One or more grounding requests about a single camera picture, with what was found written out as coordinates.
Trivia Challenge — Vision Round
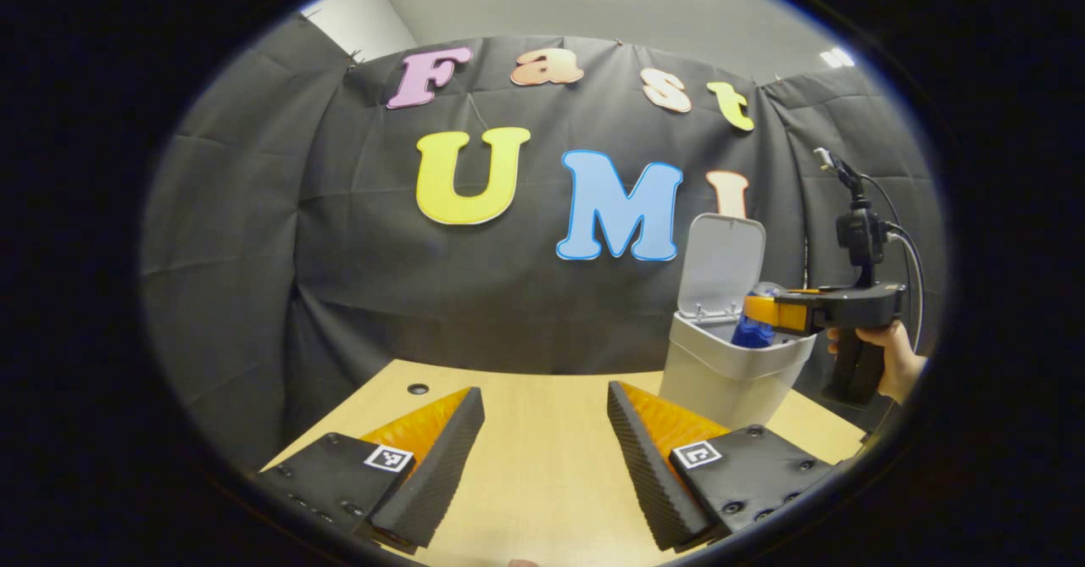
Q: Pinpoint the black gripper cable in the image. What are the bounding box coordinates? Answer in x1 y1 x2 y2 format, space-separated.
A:
858 173 926 332

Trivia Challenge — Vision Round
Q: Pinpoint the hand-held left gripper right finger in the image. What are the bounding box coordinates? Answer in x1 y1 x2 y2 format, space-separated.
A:
606 381 836 553

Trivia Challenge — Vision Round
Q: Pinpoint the wooden desktop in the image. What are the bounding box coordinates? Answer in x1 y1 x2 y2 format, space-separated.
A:
259 359 865 567

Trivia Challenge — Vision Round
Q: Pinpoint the black backdrop cloth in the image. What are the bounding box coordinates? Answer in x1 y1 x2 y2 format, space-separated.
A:
140 12 946 466

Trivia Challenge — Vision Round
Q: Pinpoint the blue silver pop can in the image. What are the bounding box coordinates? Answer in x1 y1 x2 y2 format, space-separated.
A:
731 282 785 349

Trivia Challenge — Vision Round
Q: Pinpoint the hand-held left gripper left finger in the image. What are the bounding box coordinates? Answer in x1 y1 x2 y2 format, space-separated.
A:
254 386 487 557

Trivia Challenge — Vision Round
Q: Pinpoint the white desktop garbage bin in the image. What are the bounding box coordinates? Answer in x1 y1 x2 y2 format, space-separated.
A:
659 214 817 432

